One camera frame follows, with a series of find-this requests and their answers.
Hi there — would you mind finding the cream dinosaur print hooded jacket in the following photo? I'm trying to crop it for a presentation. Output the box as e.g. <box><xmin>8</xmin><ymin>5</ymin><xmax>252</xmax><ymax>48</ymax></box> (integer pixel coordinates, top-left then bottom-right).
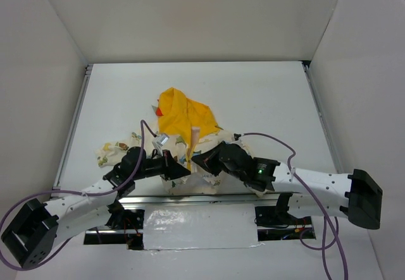
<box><xmin>92</xmin><ymin>86</ymin><xmax>270</xmax><ymax>197</ymax></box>

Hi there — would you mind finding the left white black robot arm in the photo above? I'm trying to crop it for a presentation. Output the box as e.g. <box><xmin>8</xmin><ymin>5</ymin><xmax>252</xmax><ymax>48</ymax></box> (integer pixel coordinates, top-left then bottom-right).
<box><xmin>1</xmin><ymin>147</ymin><xmax>190</xmax><ymax>271</ymax></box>

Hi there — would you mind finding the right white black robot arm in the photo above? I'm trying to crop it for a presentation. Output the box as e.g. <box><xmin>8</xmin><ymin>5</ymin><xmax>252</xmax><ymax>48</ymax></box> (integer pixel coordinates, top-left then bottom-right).
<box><xmin>192</xmin><ymin>142</ymin><xmax>383</xmax><ymax>230</ymax></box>

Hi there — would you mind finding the white foil covered panel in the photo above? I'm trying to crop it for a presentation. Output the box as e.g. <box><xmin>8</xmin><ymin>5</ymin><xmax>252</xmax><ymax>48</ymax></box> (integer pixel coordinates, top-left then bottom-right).
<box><xmin>143</xmin><ymin>204</ymin><xmax>259</xmax><ymax>250</ymax></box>

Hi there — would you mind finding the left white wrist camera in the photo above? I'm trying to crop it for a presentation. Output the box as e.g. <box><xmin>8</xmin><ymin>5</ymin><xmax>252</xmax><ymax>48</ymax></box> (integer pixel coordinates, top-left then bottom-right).
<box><xmin>152</xmin><ymin>133</ymin><xmax>170</xmax><ymax>150</ymax></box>

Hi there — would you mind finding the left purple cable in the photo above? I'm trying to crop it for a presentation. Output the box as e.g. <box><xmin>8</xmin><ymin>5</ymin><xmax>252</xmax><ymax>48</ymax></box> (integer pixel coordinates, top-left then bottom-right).
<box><xmin>0</xmin><ymin>119</ymin><xmax>159</xmax><ymax>271</ymax></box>

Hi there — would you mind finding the purple cable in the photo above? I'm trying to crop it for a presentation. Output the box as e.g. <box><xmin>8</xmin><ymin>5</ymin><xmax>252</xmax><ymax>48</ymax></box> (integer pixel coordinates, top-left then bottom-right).
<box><xmin>234</xmin><ymin>131</ymin><xmax>349</xmax><ymax>280</ymax></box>
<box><xmin>0</xmin><ymin>119</ymin><xmax>159</xmax><ymax>271</ymax></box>

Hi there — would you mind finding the aluminium frame rail front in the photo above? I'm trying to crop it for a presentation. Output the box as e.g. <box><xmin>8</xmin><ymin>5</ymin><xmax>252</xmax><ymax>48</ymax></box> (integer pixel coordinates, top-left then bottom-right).
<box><xmin>120</xmin><ymin>193</ymin><xmax>280</xmax><ymax>208</ymax></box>

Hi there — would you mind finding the aluminium frame rail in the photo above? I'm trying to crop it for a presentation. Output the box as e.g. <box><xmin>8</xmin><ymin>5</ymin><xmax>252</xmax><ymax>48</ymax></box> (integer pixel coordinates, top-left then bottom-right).
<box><xmin>301</xmin><ymin>60</ymin><xmax>343</xmax><ymax>173</ymax></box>
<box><xmin>52</xmin><ymin>64</ymin><xmax>94</xmax><ymax>193</ymax></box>
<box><xmin>120</xmin><ymin>193</ymin><xmax>280</xmax><ymax>208</ymax></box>

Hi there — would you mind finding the aluminium frame rail right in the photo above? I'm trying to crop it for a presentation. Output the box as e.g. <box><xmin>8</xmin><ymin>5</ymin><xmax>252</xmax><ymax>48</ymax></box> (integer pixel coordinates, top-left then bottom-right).
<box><xmin>301</xmin><ymin>60</ymin><xmax>343</xmax><ymax>173</ymax></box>

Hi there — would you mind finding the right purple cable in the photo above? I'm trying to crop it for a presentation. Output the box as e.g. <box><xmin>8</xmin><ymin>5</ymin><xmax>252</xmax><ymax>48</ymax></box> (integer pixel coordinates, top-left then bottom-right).
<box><xmin>234</xmin><ymin>131</ymin><xmax>349</xmax><ymax>280</ymax></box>

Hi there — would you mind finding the aluminium frame rail left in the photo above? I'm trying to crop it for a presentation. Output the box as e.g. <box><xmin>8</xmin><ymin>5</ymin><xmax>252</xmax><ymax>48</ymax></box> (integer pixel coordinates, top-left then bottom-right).
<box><xmin>52</xmin><ymin>64</ymin><xmax>94</xmax><ymax>193</ymax></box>

